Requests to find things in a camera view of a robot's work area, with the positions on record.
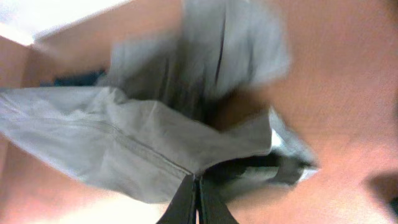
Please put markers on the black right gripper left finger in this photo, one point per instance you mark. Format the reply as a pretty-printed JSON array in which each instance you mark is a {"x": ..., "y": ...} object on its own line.
[{"x": 182, "y": 208}]

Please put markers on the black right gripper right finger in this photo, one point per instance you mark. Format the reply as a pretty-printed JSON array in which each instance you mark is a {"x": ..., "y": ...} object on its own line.
[{"x": 211, "y": 209}]

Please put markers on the grey shorts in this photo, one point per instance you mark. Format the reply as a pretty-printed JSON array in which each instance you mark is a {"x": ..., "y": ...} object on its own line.
[{"x": 142, "y": 128}]

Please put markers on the folded navy blue garment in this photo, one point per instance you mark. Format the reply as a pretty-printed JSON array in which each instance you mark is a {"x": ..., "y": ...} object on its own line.
[{"x": 82, "y": 79}]

